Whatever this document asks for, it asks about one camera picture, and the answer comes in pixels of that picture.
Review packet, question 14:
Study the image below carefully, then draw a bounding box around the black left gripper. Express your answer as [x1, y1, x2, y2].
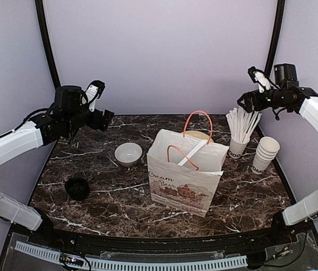
[65, 106, 113, 133]

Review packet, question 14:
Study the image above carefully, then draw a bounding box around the stack of black lids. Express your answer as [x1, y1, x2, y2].
[64, 178, 90, 201]

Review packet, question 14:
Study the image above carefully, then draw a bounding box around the stack of white paper cups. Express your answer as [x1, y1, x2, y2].
[251, 136, 280, 174]

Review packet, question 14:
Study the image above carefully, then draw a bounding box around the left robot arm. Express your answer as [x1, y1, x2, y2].
[0, 80, 114, 246]

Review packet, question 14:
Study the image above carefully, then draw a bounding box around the white straw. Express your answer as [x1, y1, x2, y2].
[178, 139, 207, 166]
[203, 171, 224, 176]

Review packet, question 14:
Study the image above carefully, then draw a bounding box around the beige round plate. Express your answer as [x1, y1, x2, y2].
[185, 130, 214, 143]

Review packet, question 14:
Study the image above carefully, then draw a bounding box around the black table front rail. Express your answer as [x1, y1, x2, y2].
[9, 220, 315, 263]

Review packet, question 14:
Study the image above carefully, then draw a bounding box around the white wrapped straws bundle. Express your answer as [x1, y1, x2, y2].
[226, 107, 262, 143]

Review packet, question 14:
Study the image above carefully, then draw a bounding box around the grey slotted cable duct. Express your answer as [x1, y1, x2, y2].
[14, 241, 248, 270]

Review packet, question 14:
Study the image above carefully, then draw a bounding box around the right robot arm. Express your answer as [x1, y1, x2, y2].
[237, 63, 318, 245]

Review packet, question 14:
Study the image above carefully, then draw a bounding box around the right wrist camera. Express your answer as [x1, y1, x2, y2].
[248, 66, 271, 93]

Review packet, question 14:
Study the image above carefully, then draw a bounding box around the white ceramic bowl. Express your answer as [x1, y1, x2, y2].
[114, 142, 143, 167]

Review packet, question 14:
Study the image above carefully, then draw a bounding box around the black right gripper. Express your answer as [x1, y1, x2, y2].
[237, 86, 289, 113]

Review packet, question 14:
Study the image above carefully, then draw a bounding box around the paper cup holding straws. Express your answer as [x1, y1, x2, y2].
[228, 136, 250, 159]

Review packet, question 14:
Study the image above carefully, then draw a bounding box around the cream bear paper bag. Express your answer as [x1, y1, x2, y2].
[147, 110, 230, 218]

